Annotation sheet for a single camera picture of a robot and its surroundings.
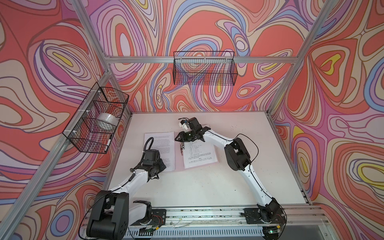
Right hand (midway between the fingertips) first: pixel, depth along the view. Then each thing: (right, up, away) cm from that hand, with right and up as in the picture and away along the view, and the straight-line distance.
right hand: (178, 141), depth 100 cm
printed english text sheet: (-10, -1, +1) cm, 10 cm away
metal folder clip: (+3, -4, -4) cm, 6 cm away
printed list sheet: (+13, -7, -7) cm, 16 cm away
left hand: (-8, -13, -10) cm, 18 cm away
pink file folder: (+1, -9, -6) cm, 11 cm away
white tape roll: (-32, +13, -29) cm, 45 cm away
